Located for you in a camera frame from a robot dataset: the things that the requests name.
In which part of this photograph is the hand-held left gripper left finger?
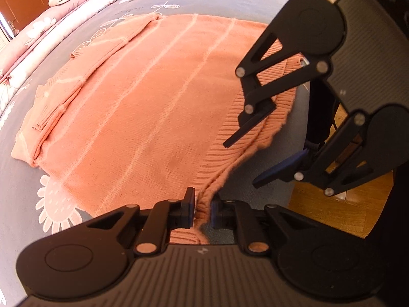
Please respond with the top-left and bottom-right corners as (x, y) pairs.
(88, 187), (195, 256)

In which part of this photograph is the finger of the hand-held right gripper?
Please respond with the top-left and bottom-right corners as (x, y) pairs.
(252, 111), (384, 198)
(223, 26), (329, 148)

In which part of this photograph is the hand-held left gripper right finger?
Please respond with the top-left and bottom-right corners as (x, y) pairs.
(211, 198), (317, 256)

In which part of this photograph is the orange knit sweater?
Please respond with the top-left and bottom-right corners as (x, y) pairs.
(11, 13), (305, 247)

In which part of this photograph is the pink floral quilt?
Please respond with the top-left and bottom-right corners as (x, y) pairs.
(0, 0), (140, 103)

